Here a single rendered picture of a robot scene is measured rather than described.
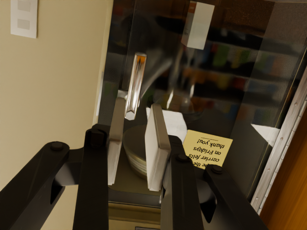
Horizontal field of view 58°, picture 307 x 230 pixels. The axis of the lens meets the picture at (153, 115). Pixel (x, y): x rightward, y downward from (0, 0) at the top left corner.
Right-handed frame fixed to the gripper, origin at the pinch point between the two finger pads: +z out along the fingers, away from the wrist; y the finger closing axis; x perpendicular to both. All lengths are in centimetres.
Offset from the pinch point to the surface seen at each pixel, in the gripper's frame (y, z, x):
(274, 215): 32.3, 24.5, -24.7
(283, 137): 25.5, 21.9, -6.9
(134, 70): -0.2, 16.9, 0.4
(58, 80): -20, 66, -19
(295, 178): 32.2, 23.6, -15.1
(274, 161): 25.8, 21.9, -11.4
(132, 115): 0.5, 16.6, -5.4
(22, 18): -31, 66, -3
